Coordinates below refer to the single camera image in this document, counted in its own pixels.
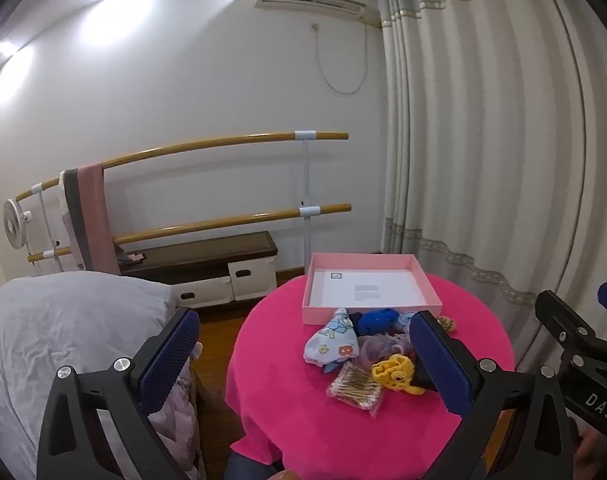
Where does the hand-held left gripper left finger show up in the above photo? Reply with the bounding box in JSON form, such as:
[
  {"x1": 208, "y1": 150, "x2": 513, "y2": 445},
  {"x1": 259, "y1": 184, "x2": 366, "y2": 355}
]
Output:
[{"x1": 36, "y1": 306, "x2": 202, "y2": 480}]

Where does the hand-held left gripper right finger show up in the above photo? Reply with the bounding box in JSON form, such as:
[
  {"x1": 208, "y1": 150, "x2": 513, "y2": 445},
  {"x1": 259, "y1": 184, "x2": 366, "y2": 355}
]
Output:
[{"x1": 408, "y1": 310, "x2": 575, "y2": 480}]

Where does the yellow crochet piece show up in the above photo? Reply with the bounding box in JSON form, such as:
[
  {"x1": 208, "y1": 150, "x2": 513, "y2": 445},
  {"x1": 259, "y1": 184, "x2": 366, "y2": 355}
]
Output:
[{"x1": 371, "y1": 354, "x2": 428, "y2": 397}]

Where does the pastel organza scrunchie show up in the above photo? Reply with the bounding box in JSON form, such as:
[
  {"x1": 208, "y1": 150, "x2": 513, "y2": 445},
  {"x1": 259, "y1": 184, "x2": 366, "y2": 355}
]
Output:
[{"x1": 356, "y1": 332, "x2": 419, "y2": 367}]

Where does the bag of cotton swabs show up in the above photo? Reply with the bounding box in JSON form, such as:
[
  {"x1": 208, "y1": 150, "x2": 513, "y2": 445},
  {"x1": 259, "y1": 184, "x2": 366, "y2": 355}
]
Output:
[{"x1": 326, "y1": 360, "x2": 387, "y2": 417}]

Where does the pink cardboard box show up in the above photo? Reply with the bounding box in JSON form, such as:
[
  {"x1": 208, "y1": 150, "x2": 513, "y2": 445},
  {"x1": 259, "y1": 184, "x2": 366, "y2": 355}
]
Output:
[{"x1": 302, "y1": 253, "x2": 443, "y2": 326}]

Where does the light blue printed cloth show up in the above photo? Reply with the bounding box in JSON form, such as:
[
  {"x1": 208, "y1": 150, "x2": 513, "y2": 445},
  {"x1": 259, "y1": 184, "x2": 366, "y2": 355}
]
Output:
[{"x1": 303, "y1": 306, "x2": 359, "y2": 374}]

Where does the person's right hand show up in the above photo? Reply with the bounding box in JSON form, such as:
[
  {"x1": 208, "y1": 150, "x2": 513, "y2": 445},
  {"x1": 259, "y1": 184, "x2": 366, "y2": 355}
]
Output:
[{"x1": 573, "y1": 427, "x2": 607, "y2": 467}]

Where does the lilac printed cloth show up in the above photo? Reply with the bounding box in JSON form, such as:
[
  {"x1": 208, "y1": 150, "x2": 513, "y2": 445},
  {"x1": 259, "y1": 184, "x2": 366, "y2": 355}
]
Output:
[{"x1": 148, "y1": 342, "x2": 208, "y2": 480}]

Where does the bright blue knit sock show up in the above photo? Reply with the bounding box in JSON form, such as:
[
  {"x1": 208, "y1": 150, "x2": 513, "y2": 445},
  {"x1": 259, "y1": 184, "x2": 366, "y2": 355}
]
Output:
[{"x1": 356, "y1": 308, "x2": 401, "y2": 337}]

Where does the small pink item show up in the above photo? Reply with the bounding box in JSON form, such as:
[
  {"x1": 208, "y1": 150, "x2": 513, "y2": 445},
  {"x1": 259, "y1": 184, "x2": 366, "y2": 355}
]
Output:
[{"x1": 116, "y1": 246, "x2": 147, "y2": 265}]

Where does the dark-topped white storage bench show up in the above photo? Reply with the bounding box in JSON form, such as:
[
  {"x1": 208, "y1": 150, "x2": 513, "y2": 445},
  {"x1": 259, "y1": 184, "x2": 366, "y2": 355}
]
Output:
[{"x1": 114, "y1": 231, "x2": 279, "y2": 309}]

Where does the pink round tablecloth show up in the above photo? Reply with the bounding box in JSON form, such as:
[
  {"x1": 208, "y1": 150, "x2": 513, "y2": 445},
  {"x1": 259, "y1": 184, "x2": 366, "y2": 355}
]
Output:
[{"x1": 225, "y1": 272, "x2": 517, "y2": 480}]

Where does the person's jeans leg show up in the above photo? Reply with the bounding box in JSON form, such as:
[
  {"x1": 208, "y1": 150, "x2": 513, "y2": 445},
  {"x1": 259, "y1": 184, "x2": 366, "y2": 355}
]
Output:
[{"x1": 226, "y1": 452, "x2": 284, "y2": 480}]

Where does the pink towel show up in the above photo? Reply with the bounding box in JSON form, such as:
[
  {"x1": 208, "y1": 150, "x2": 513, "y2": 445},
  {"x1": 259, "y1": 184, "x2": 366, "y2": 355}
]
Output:
[{"x1": 78, "y1": 162, "x2": 122, "y2": 275}]

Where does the grey towel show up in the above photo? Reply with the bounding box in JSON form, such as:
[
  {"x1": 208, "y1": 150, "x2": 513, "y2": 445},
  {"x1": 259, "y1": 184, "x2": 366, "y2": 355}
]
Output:
[{"x1": 58, "y1": 167, "x2": 92, "y2": 270}]

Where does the pale grey curtain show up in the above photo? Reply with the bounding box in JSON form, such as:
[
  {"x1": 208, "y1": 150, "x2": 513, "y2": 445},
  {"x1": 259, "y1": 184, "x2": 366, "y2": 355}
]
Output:
[{"x1": 376, "y1": 0, "x2": 607, "y2": 343}]

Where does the small white fan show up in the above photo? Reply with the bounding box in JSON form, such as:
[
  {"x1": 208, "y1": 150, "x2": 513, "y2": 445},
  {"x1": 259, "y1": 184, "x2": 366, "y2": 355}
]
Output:
[{"x1": 2, "y1": 199, "x2": 35, "y2": 252}]

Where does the short wooden barre rail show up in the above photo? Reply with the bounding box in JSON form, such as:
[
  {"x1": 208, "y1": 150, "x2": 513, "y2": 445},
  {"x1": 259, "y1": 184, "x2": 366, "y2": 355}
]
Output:
[{"x1": 28, "y1": 203, "x2": 352, "y2": 264}]

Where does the white barre post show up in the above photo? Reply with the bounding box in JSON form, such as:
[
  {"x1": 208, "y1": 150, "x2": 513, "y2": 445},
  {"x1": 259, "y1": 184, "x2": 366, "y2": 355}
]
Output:
[
  {"x1": 294, "y1": 130, "x2": 318, "y2": 275},
  {"x1": 30, "y1": 185, "x2": 60, "y2": 277}
]

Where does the long wooden barre rail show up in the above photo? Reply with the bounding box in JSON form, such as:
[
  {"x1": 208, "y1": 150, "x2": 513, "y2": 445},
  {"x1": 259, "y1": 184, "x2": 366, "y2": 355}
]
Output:
[{"x1": 16, "y1": 131, "x2": 349, "y2": 202}]

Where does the white air conditioner power cable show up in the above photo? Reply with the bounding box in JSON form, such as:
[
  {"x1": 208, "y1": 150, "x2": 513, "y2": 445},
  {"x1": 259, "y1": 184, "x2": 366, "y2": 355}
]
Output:
[{"x1": 311, "y1": 22, "x2": 370, "y2": 96}]

